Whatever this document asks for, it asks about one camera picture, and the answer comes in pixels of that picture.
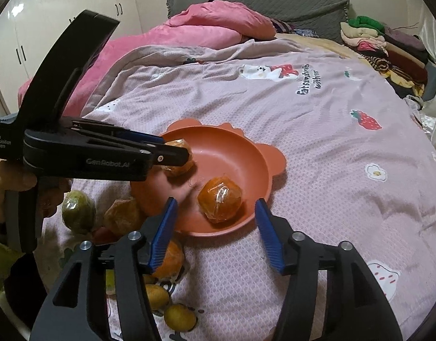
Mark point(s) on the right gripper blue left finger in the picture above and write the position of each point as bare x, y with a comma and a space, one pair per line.
76, 307

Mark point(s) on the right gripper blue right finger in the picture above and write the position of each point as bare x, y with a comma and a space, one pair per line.
356, 308

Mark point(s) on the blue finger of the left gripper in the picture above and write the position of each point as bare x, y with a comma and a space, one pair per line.
67, 154
101, 133

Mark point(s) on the orange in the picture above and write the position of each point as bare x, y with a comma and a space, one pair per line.
220, 199
172, 262
178, 158
124, 216

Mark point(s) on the red tomato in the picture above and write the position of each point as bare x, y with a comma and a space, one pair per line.
104, 236

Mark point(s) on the green fruit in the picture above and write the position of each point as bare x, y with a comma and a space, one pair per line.
78, 212

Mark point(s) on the person's left hand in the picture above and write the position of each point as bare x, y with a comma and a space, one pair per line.
15, 178

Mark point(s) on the orange bear-ear plate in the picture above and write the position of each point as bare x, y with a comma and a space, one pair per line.
230, 173

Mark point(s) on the white wardrobe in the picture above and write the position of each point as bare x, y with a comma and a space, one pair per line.
29, 28

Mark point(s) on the green sleeve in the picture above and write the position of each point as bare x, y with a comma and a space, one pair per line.
8, 258

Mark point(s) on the pink blanket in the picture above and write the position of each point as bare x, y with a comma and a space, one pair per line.
216, 24

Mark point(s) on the lilac strawberry print quilt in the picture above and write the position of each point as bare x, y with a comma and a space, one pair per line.
359, 168

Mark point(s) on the cream satin curtain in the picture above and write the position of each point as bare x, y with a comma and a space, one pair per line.
420, 16

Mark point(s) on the grey quilted headboard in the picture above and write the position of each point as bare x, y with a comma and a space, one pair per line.
322, 16

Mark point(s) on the stack of folded clothes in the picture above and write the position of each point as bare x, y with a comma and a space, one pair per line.
400, 58

